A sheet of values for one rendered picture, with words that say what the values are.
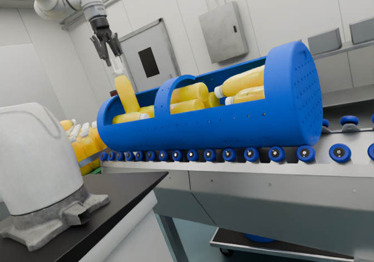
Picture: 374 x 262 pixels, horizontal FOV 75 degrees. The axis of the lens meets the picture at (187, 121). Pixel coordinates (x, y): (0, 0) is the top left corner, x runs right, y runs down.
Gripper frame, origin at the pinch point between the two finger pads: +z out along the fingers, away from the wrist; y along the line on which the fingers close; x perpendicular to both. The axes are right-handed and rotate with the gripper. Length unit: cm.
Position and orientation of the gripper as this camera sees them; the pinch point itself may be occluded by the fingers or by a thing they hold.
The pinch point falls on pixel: (115, 65)
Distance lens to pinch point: 117.8
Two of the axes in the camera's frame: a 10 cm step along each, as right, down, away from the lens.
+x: -7.5, 1.0, 6.5
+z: 3.1, 9.3, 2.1
